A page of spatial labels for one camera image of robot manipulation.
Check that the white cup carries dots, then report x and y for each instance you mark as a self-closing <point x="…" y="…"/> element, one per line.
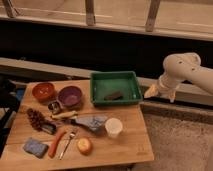
<point x="113" y="127"/>

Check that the grey blue towel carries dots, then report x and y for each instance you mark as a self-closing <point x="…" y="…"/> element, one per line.
<point x="93" y="122"/>

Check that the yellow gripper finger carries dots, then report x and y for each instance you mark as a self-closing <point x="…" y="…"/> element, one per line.
<point x="172" y="97"/>
<point x="151" y="91"/>

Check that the dark brown block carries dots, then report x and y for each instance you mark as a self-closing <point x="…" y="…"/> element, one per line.
<point x="114" y="96"/>

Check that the black handled knife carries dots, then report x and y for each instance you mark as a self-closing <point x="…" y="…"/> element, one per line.
<point x="69" y="121"/>

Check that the brown pine cone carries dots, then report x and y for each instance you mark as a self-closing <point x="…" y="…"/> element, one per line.
<point x="36" y="119"/>

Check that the green plastic tray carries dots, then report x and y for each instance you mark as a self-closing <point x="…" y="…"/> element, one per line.
<point x="103" y="84"/>

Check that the purple bowl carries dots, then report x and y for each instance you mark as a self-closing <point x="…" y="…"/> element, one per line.
<point x="70" y="96"/>

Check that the black metal scoop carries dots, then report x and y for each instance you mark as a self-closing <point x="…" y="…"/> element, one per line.
<point x="49" y="128"/>

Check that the small metal cup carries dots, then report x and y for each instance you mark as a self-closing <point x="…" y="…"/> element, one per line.
<point x="54" y="107"/>

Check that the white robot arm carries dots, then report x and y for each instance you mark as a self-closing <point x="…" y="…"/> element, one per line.
<point x="178" y="68"/>

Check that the orange carrot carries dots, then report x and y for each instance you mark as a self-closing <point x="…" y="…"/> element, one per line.
<point x="55" y="142"/>

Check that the blue sponge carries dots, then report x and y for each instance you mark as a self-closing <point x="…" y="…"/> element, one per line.
<point x="35" y="147"/>

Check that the red bowl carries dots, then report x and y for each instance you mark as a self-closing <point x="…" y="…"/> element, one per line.
<point x="43" y="92"/>

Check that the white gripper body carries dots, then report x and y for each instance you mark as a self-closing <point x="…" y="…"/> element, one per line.
<point x="166" y="86"/>

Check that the silver fork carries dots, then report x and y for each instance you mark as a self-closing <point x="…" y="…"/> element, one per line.
<point x="71" y="137"/>

